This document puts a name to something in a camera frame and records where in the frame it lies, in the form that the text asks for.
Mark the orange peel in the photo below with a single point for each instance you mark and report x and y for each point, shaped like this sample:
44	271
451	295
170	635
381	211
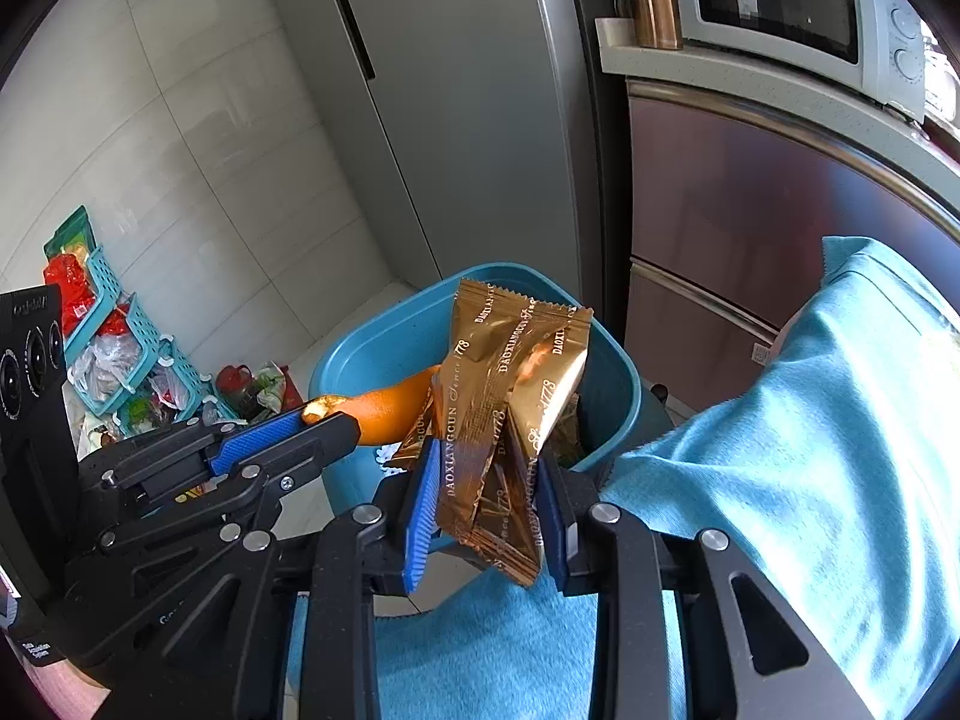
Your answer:
390	409

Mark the gold snack wrapper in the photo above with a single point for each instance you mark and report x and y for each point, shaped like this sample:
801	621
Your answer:
510	405

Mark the red plastic bag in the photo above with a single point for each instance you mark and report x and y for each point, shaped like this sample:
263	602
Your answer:
69	292

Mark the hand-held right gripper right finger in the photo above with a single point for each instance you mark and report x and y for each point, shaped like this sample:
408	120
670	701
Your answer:
553	540

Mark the white microwave oven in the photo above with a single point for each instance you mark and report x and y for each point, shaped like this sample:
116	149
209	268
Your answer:
780	0

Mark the brown base cabinets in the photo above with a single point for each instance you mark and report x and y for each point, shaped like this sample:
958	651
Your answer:
750	225

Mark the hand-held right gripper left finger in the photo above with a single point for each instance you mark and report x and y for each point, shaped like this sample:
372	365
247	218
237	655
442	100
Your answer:
420	525

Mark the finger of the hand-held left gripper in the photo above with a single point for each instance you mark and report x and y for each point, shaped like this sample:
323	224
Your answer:
322	442
255	442

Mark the beige kitchen counter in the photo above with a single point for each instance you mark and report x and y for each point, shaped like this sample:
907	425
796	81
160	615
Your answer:
750	82

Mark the green and white bag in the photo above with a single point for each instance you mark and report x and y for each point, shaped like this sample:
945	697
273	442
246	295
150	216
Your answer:
271	388

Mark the clear bag of goods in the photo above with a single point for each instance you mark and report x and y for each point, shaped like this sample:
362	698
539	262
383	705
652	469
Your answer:
105	371

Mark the green snack packet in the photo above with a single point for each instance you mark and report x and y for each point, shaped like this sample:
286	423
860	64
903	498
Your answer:
67	232

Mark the teal basket rack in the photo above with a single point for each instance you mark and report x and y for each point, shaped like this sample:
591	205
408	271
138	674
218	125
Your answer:
142	337

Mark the blue plastic trash bin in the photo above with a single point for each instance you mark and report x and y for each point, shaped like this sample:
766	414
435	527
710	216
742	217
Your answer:
375	345

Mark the grey refrigerator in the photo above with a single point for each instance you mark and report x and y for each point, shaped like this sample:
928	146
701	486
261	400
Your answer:
465	105

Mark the red mesh bag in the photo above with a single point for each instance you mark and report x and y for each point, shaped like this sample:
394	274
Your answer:
236	382

